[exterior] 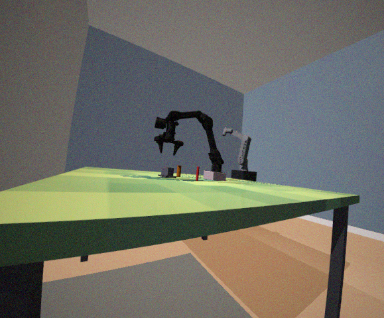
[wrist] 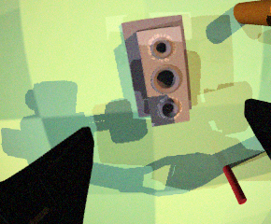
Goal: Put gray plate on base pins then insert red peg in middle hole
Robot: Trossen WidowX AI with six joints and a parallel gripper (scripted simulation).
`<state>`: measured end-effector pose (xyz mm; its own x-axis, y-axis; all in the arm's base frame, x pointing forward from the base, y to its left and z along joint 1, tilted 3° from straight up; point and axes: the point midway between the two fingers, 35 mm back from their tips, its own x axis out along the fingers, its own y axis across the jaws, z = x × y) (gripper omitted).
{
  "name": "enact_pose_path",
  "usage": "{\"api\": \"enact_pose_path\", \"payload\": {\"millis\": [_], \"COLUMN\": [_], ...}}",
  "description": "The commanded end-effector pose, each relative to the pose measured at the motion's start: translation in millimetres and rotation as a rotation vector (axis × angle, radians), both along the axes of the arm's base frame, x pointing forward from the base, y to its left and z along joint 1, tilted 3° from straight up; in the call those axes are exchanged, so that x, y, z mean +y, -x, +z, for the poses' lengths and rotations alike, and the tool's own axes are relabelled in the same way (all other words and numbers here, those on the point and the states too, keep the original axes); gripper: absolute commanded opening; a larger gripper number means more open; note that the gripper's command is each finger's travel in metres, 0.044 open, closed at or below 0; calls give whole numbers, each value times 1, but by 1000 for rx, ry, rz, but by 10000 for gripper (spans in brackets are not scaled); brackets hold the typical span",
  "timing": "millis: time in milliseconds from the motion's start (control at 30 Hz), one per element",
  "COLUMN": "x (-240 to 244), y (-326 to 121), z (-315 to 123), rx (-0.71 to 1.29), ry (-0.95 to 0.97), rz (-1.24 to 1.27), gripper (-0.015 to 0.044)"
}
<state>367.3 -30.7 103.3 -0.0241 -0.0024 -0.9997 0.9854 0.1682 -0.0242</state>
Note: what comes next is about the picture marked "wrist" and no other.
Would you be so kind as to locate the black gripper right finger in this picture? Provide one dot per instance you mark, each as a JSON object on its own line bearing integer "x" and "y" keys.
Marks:
{"x": 258, "y": 114}

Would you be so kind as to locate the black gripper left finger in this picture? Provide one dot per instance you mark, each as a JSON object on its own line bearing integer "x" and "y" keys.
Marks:
{"x": 53, "y": 189}

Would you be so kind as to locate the dark red peg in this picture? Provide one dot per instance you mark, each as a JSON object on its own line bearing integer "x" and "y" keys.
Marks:
{"x": 239, "y": 193}

